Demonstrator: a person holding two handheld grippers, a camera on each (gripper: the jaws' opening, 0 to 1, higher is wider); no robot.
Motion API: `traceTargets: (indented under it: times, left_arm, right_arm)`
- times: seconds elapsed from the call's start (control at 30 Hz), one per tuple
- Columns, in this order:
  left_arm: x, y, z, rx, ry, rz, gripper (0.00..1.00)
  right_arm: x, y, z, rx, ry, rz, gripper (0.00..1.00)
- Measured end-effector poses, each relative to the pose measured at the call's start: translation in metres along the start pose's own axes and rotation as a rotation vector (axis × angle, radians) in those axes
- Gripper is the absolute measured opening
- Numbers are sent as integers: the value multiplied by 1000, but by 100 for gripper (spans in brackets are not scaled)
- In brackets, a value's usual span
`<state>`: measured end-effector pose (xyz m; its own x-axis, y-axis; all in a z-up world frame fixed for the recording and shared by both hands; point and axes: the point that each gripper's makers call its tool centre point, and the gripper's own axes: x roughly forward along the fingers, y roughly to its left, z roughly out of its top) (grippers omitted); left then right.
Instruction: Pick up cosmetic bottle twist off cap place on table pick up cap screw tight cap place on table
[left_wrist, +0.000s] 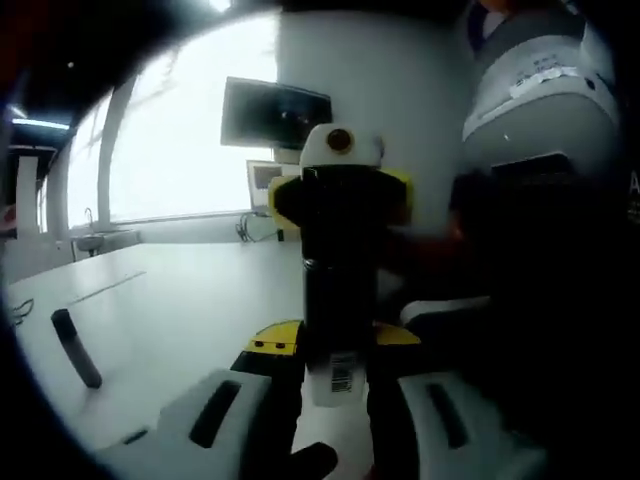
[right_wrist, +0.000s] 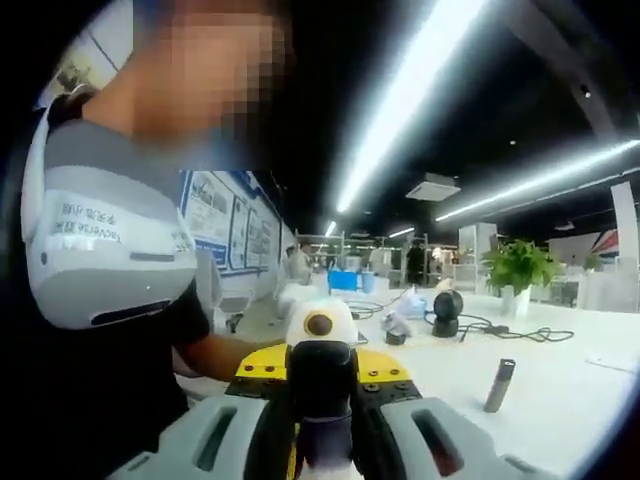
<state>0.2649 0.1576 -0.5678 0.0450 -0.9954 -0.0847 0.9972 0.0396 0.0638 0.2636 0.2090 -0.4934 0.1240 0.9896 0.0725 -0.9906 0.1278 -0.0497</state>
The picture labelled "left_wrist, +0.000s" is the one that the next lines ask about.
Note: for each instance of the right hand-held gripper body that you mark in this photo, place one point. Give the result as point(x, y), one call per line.
point(320, 150)

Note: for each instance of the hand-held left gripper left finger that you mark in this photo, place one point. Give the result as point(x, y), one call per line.
point(220, 430)

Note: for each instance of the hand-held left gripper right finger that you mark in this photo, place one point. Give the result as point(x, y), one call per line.
point(440, 440)

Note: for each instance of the tall dark cosmetic bottle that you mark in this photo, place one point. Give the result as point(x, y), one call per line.
point(340, 310)

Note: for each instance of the person's left hand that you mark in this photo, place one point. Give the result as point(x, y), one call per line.
point(315, 460)

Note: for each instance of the small white-framed screen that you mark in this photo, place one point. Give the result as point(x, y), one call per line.
point(260, 180)

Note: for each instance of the white table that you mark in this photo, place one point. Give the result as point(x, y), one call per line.
point(175, 325)

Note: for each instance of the white window blinds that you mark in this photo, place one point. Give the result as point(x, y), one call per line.
point(190, 140)

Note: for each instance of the white chair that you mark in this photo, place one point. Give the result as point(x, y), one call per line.
point(440, 307)

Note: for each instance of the white chest device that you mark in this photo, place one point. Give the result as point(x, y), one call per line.
point(540, 110)

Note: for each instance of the long ceiling light strip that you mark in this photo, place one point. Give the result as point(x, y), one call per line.
point(40, 122)
point(218, 5)

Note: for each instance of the person in black shirt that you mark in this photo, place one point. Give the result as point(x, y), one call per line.
point(550, 300)

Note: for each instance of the grey sink with faucet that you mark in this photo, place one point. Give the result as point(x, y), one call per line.
point(95, 242)

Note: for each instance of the black wall monitor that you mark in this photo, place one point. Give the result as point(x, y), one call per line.
point(260, 115)

